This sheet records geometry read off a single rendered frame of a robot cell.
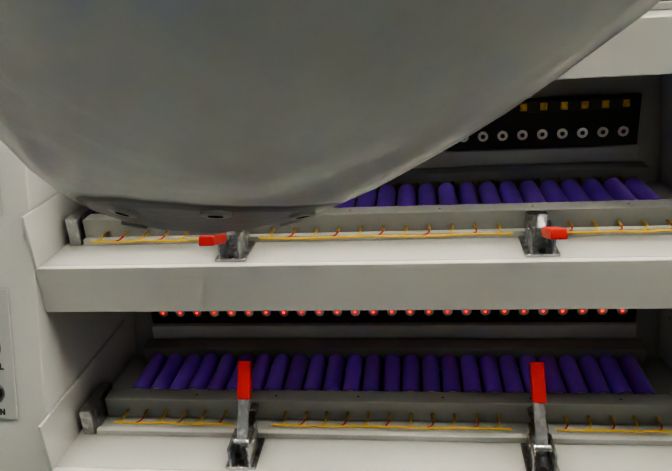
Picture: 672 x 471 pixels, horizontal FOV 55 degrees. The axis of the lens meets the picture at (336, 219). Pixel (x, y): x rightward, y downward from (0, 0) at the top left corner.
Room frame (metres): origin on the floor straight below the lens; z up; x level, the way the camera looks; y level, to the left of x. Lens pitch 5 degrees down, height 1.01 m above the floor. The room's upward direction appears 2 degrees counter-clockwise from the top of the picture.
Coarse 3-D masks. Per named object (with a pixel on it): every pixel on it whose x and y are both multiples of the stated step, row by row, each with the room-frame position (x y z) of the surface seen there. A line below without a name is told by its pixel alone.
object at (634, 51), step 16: (656, 16) 0.51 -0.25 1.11; (624, 32) 0.52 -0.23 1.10; (640, 32) 0.52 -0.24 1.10; (656, 32) 0.51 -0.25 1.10; (608, 48) 0.52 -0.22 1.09; (624, 48) 0.52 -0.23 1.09; (640, 48) 0.52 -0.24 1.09; (656, 48) 0.52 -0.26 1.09; (576, 64) 0.53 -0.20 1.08; (592, 64) 0.53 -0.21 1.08; (608, 64) 0.53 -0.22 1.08; (624, 64) 0.52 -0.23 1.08; (640, 64) 0.52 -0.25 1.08; (656, 64) 0.52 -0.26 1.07
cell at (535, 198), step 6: (528, 180) 0.66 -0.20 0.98; (522, 186) 0.65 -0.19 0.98; (528, 186) 0.64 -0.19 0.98; (534, 186) 0.64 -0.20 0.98; (522, 192) 0.64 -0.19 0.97; (528, 192) 0.63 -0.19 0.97; (534, 192) 0.62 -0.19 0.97; (540, 192) 0.63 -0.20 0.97; (522, 198) 0.64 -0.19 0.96; (528, 198) 0.62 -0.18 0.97; (534, 198) 0.61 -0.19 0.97; (540, 198) 0.60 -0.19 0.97
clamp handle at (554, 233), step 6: (540, 216) 0.53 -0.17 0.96; (546, 216) 0.53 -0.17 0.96; (540, 222) 0.53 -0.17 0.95; (546, 222) 0.53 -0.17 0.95; (540, 228) 0.52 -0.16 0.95; (546, 228) 0.49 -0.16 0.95; (552, 228) 0.47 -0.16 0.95; (558, 228) 0.47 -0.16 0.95; (564, 228) 0.47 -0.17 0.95; (546, 234) 0.48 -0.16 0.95; (552, 234) 0.47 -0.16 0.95; (558, 234) 0.47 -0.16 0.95; (564, 234) 0.47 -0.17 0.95
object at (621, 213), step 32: (96, 224) 0.62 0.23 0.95; (320, 224) 0.60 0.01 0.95; (352, 224) 0.59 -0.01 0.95; (384, 224) 0.59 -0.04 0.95; (416, 224) 0.58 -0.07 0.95; (448, 224) 0.58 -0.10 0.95; (480, 224) 0.58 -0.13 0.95; (512, 224) 0.57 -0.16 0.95; (576, 224) 0.57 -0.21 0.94; (608, 224) 0.56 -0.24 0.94; (640, 224) 0.56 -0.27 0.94
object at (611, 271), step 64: (64, 256) 0.60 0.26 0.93; (128, 256) 0.59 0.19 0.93; (192, 256) 0.58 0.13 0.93; (256, 256) 0.57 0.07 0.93; (320, 256) 0.56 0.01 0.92; (384, 256) 0.55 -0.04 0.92; (448, 256) 0.54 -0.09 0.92; (512, 256) 0.53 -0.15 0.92; (576, 256) 0.53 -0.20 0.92; (640, 256) 0.52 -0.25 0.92
